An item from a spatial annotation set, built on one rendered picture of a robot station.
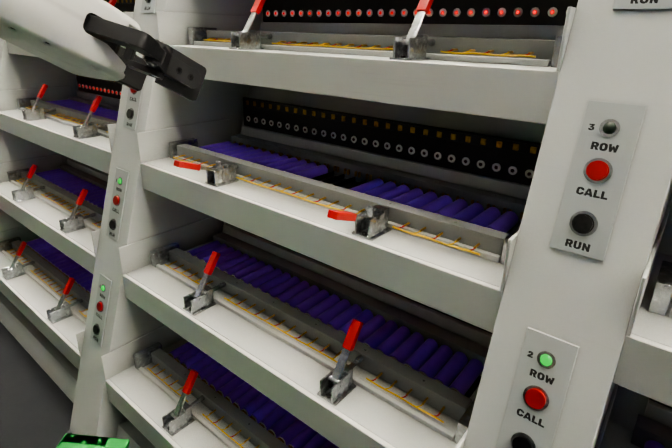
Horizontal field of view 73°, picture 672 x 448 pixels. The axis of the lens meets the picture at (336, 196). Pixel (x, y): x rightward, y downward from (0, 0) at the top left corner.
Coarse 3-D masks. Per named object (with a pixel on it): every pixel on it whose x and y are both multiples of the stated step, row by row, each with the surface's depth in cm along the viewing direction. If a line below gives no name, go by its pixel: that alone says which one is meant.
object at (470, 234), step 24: (240, 168) 68; (264, 168) 66; (312, 192) 60; (336, 192) 57; (360, 192) 57; (408, 216) 51; (432, 216) 50; (432, 240) 48; (456, 240) 47; (480, 240) 47
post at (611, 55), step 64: (576, 64) 37; (640, 64) 35; (576, 128) 37; (640, 192) 35; (512, 256) 40; (576, 256) 37; (640, 256) 34; (512, 320) 40; (576, 320) 37; (512, 384) 40; (576, 384) 37
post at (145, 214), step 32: (160, 0) 74; (192, 0) 76; (224, 0) 81; (160, 96) 76; (224, 96) 86; (160, 128) 77; (128, 160) 78; (128, 192) 78; (128, 224) 77; (160, 224) 82; (96, 256) 83; (96, 288) 83; (128, 320) 81; (96, 352) 82; (96, 384) 82; (96, 416) 81
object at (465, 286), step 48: (144, 144) 75; (192, 144) 80; (288, 144) 80; (192, 192) 68; (240, 192) 63; (528, 192) 56; (288, 240) 57; (336, 240) 52; (384, 240) 50; (432, 288) 45; (480, 288) 42
